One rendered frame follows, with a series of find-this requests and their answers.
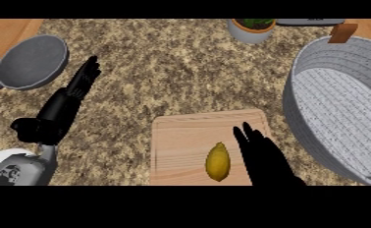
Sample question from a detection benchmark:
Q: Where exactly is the brown leather basket handle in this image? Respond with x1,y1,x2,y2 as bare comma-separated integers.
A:
326,23,358,44

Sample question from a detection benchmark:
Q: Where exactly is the grey woven basket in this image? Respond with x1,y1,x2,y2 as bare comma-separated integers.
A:
282,35,371,186

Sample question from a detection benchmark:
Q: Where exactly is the brown wooden board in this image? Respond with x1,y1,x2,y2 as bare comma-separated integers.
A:
0,18,46,59

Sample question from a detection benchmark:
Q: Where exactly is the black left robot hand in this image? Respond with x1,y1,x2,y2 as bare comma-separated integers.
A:
10,55,102,146

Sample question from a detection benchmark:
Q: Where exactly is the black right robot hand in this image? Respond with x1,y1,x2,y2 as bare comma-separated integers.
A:
230,121,307,187

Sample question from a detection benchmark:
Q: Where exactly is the potted green plant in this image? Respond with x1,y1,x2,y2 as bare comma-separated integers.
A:
226,18,278,45

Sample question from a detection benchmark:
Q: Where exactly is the pale wooden cutting board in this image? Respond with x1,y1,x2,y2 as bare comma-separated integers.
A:
148,108,272,187

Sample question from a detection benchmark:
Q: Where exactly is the grey round bowl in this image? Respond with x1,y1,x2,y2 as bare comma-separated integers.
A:
0,33,70,91

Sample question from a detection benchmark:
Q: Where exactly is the dark grey flat appliance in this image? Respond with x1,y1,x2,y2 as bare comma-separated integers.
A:
273,18,347,28

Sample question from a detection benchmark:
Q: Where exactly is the yellow lemon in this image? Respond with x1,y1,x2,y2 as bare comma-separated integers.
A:
204,142,232,183

